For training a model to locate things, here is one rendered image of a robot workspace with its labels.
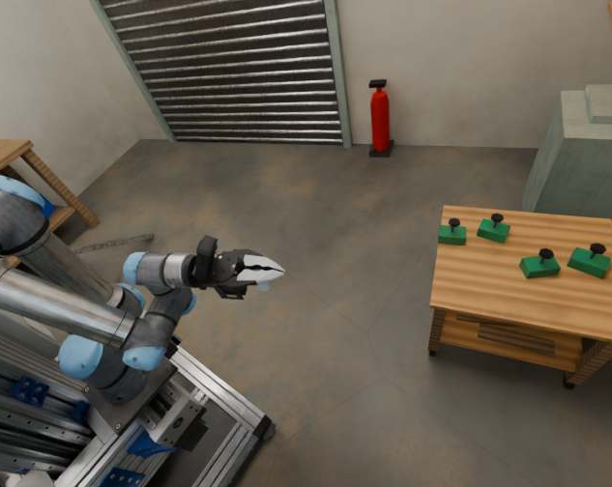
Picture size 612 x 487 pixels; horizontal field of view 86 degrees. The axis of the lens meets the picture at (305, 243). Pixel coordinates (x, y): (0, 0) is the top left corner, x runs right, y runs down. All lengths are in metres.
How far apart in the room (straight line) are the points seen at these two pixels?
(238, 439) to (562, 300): 1.38
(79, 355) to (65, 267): 0.24
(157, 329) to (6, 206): 0.38
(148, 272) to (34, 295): 0.20
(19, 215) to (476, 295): 1.41
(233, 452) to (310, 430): 0.38
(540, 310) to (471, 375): 0.55
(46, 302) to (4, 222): 0.18
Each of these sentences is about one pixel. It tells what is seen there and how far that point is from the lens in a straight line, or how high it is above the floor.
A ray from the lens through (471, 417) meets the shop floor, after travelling 1.82.
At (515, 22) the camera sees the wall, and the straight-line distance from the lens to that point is 2.72.
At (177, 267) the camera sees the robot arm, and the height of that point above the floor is 1.25.
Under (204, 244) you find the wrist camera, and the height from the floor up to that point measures 1.32.
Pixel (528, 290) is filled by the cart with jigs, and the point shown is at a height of 0.53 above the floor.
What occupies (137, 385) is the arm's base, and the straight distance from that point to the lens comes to 1.16.
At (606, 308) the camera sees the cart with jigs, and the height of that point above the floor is 0.53.
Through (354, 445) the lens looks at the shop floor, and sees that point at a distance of 1.76.
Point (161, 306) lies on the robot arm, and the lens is 0.83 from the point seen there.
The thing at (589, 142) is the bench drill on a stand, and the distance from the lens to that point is 2.00.
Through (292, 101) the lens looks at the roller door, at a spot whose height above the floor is 0.43.
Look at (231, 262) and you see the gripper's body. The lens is 0.69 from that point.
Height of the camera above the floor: 1.73
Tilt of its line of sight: 47 degrees down
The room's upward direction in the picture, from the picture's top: 17 degrees counter-clockwise
